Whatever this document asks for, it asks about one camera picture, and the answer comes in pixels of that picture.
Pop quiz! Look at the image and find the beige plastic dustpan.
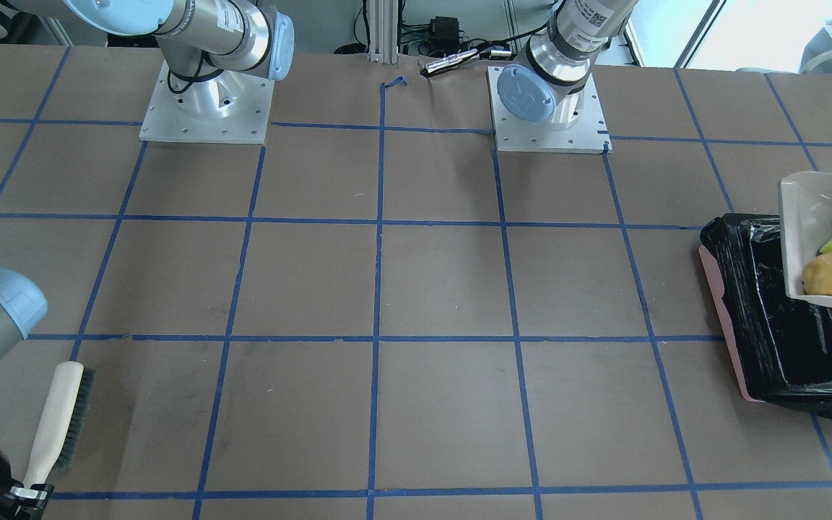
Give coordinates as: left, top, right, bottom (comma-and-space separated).
779, 171, 832, 308

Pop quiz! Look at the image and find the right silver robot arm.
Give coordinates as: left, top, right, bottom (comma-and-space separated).
0, 1, 296, 519

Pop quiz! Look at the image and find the black lined trash bin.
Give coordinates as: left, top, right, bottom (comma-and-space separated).
699, 213, 832, 420

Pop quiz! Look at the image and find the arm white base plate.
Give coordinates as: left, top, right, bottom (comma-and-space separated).
139, 63, 275, 144
487, 66, 613, 155

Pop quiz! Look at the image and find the beige hand brush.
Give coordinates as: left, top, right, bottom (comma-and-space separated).
22, 361, 96, 488

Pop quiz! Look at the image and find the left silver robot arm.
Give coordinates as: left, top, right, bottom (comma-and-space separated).
496, 1, 637, 123

